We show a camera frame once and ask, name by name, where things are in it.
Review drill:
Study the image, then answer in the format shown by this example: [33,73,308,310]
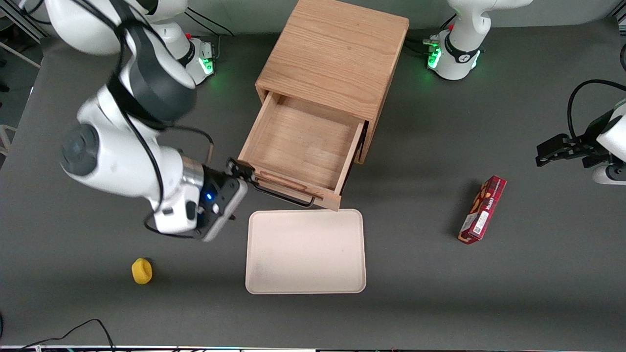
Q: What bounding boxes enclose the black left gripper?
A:
[536,110,614,168]

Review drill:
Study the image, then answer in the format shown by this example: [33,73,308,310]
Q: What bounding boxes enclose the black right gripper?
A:
[195,157,259,236]

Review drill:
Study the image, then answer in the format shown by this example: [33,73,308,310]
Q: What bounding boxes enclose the black metal drawer handle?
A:
[250,177,316,208]

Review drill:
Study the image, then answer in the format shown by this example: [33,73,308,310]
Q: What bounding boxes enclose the wooden drawer cabinet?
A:
[255,0,410,165]

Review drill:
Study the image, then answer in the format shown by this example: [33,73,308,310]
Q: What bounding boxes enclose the red cookie box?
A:
[458,176,507,245]

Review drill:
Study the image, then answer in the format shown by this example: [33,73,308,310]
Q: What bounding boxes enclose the cream rectangular tray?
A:
[245,209,367,295]

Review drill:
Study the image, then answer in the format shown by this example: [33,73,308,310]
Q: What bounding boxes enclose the yellow lemon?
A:
[131,258,153,286]

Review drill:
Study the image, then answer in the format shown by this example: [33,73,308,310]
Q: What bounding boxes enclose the white metal stand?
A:
[0,41,43,158]

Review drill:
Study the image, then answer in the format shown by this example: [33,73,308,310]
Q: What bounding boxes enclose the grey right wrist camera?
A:
[201,179,249,243]

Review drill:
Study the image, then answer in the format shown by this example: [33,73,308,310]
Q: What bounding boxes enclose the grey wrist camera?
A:
[592,164,626,186]
[201,179,249,243]

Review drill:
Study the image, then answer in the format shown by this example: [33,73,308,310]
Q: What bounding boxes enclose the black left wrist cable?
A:
[566,79,626,143]

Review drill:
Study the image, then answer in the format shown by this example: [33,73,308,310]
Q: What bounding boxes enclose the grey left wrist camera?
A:
[592,164,626,186]

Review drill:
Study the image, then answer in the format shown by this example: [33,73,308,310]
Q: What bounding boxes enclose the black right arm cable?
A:
[73,0,217,240]

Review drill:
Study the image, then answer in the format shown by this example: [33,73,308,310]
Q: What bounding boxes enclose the black right arm base cables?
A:
[185,6,235,62]

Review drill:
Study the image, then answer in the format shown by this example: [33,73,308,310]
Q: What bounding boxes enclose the black arm base cables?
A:
[185,6,235,62]
[405,14,458,58]

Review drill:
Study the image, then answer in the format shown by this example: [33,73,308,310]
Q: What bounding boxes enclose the black left arm base cables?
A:
[405,14,458,58]

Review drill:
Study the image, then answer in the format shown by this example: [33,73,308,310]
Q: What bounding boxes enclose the black cable on table edge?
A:
[20,318,116,352]

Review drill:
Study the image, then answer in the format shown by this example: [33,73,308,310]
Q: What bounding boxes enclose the aluminium frame profile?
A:
[0,6,47,42]

